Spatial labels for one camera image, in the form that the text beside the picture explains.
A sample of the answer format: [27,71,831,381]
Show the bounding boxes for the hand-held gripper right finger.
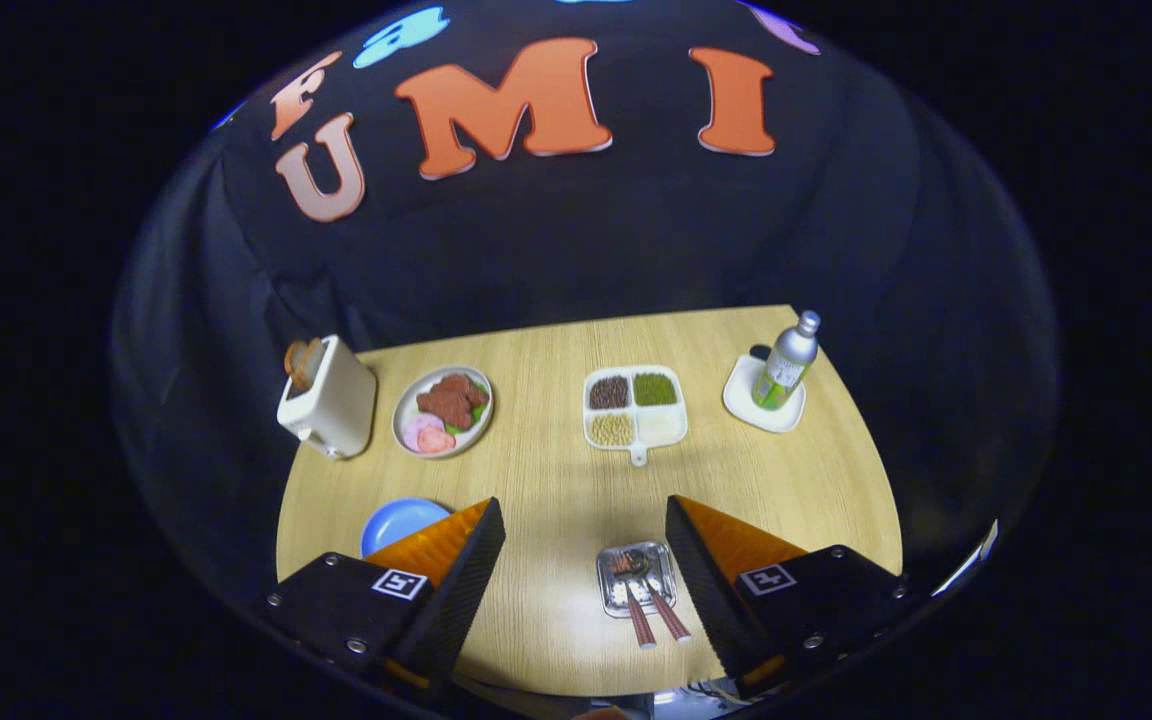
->
[664,494,912,701]

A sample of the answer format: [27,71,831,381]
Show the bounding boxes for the brown steak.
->
[416,373,490,432]

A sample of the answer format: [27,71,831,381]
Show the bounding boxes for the silver bottle with green label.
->
[751,310,822,411]

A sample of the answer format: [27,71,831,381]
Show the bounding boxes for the blue plate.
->
[360,498,452,558]

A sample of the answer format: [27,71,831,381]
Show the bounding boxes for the silver-edged screen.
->
[931,518,999,599]

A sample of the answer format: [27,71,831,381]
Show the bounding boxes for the metal wire cutlery basket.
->
[596,541,678,619]

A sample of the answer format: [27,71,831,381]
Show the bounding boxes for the beige food plate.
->
[392,366,495,460]

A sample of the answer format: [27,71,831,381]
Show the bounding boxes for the fork with red checked handle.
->
[614,555,657,649]

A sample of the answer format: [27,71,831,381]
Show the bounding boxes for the spoon with red checked handle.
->
[624,549,692,643]

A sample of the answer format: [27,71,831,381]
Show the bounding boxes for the white toaster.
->
[276,335,378,461]

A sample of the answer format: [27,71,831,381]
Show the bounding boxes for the toasted bread slice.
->
[284,338,325,393]

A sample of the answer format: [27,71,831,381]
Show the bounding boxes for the white coaster dish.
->
[722,354,807,434]

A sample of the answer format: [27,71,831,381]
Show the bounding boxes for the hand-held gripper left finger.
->
[264,497,507,691]

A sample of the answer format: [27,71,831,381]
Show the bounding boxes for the white divided tray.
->
[582,365,689,468]

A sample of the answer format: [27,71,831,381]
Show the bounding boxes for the pink ham slice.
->
[402,413,445,453]

